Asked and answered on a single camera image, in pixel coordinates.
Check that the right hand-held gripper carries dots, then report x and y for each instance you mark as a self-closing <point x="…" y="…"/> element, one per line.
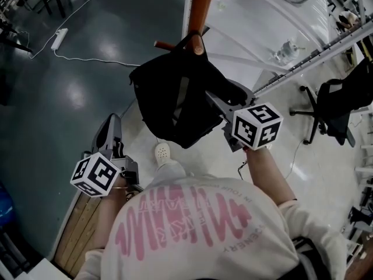
<point x="256" y="127"/>

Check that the light grey trouser leg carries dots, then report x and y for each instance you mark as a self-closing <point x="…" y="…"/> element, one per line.
<point x="169" y="171"/>

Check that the small metal device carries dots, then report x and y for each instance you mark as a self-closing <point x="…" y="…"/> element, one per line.
<point x="287" y="49"/>

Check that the black bag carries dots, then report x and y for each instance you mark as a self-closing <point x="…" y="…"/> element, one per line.
<point x="163" y="92"/>

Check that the black office chair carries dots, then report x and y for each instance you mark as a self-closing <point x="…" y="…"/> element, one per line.
<point x="335" y="104"/>

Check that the aluminium profile rail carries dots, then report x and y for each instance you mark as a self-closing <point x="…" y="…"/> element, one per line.
<point x="320" y="51"/>

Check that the white power strip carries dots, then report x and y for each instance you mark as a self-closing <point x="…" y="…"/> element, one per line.
<point x="59" y="39"/>

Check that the white sweatshirt with pink print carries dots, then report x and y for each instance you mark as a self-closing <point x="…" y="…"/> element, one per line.
<point x="204" y="244"/>

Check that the person's right forearm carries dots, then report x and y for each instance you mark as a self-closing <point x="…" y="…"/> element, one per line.
<point x="268" y="174"/>

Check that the brown wooden coat rack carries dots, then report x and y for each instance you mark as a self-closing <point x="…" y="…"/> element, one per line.
<point x="201" y="4"/>

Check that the person's left forearm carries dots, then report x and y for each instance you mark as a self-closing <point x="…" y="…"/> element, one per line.
<point x="110" y="214"/>

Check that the wooden planks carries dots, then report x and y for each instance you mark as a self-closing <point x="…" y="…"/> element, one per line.
<point x="75" y="229"/>

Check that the white perforated shoe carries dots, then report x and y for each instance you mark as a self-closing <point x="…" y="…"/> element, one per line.
<point x="162" y="153"/>

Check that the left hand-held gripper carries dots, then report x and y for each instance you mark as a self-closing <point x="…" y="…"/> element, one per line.
<point x="96" y="175"/>

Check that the blue bag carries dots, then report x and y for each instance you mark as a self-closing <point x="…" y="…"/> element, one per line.
<point x="6" y="200"/>

